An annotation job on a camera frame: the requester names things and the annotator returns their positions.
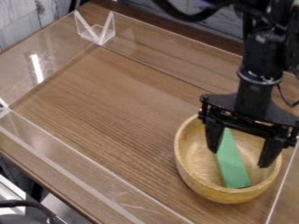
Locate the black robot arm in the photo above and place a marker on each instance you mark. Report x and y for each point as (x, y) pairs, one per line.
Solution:
(271, 54)

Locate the brown wooden bowl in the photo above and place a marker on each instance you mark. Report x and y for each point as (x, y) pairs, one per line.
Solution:
(199, 169)

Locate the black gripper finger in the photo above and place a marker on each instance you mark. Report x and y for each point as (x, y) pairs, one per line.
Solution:
(214, 134)
(271, 151)

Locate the green rectangular block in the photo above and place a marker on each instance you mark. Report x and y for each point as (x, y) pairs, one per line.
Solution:
(231, 166)

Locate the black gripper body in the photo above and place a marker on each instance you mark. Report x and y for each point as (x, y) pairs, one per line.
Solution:
(248, 110)

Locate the clear acrylic corner bracket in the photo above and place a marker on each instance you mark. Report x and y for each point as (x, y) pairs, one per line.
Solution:
(99, 34)

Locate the clear acrylic tray wall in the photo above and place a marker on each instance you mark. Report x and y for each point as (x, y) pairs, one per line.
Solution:
(103, 154)

